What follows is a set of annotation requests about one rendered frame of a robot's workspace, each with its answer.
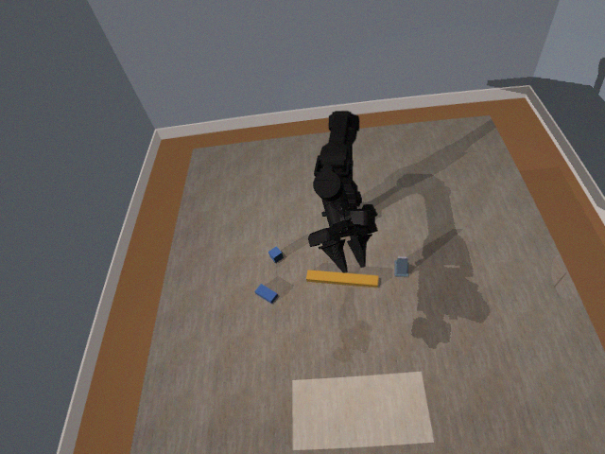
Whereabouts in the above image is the blue rectangular bar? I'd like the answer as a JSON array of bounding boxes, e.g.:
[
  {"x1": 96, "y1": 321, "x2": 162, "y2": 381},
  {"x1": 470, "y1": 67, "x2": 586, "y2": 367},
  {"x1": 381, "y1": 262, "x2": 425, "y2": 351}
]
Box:
[{"x1": 255, "y1": 284, "x2": 278, "y2": 304}]

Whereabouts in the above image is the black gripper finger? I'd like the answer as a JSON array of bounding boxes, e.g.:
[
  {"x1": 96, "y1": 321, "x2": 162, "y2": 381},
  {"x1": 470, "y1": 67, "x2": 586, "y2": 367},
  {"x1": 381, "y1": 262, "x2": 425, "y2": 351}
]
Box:
[
  {"x1": 319, "y1": 239, "x2": 348, "y2": 273},
  {"x1": 347, "y1": 234, "x2": 372, "y2": 268}
]

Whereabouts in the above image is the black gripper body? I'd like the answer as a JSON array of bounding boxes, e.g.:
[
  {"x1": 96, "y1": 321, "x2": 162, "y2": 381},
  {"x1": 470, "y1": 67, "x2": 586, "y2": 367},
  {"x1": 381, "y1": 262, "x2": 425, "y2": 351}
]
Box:
[{"x1": 308, "y1": 200, "x2": 378, "y2": 247}]

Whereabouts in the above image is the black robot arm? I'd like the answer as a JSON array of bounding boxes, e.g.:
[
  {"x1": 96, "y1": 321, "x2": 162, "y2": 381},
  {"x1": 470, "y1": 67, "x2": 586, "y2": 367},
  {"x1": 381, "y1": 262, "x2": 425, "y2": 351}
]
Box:
[{"x1": 313, "y1": 111, "x2": 378, "y2": 228}]

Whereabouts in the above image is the yellow bar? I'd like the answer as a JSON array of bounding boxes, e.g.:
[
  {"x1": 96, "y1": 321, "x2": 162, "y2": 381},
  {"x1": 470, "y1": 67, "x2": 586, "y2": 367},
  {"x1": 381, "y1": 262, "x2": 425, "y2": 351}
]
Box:
[{"x1": 306, "y1": 270, "x2": 378, "y2": 288}]

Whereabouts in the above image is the blue cube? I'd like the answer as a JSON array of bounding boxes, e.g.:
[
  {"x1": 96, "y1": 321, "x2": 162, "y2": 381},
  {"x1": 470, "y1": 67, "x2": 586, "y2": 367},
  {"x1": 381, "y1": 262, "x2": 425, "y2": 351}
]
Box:
[{"x1": 268, "y1": 247, "x2": 284, "y2": 263}]

